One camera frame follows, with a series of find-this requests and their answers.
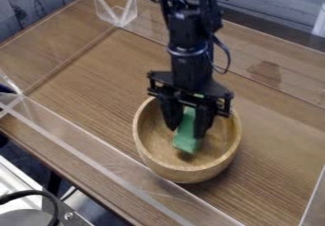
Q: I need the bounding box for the green rectangular block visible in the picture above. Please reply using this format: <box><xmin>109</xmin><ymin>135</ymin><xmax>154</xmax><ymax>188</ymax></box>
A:
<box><xmin>173</xmin><ymin>107</ymin><xmax>201</xmax><ymax>155</ymax></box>

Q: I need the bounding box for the clear acrylic tray wall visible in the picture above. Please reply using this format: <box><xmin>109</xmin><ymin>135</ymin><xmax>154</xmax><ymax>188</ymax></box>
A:
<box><xmin>0</xmin><ymin>0</ymin><xmax>325</xmax><ymax>226</ymax></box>

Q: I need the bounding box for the brown wooden bowl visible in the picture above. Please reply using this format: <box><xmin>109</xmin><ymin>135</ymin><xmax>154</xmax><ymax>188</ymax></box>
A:
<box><xmin>133</xmin><ymin>97</ymin><xmax>242</xmax><ymax>184</ymax></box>

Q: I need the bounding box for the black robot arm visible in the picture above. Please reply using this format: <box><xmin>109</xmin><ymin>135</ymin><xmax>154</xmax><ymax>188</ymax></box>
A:
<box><xmin>147</xmin><ymin>0</ymin><xmax>234</xmax><ymax>139</ymax></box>

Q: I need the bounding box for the metal table bracket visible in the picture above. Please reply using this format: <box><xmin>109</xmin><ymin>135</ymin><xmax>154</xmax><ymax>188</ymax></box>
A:
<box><xmin>40</xmin><ymin>198</ymin><xmax>94</xmax><ymax>226</ymax></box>

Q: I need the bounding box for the black cable loop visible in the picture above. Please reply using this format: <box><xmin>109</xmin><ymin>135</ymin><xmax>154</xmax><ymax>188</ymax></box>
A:
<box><xmin>0</xmin><ymin>190</ymin><xmax>62</xmax><ymax>226</ymax></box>

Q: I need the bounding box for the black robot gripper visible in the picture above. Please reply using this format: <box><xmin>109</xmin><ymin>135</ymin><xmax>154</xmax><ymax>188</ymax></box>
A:
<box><xmin>147</xmin><ymin>47</ymin><xmax>234</xmax><ymax>139</ymax></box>

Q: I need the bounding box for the black table leg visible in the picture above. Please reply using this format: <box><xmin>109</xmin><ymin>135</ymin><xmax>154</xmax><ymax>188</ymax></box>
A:
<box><xmin>47</xmin><ymin>172</ymin><xmax>63</xmax><ymax>196</ymax></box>

